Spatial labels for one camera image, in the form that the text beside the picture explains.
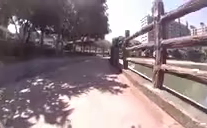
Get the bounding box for tall grey building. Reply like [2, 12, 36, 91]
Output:
[139, 0, 192, 44]

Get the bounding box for row of trees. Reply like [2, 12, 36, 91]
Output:
[0, 0, 112, 56]

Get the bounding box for grey stone kerb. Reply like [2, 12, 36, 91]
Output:
[119, 64, 207, 128]

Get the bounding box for green canal water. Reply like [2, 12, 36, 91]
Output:
[129, 61, 207, 113]

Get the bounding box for reddish paved path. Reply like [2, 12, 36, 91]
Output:
[0, 56, 185, 128]

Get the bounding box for pale building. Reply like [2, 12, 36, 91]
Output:
[190, 22, 207, 37]

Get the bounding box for dark hedge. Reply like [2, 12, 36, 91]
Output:
[0, 36, 64, 63]

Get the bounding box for wooden log railing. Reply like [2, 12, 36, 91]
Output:
[109, 0, 207, 90]

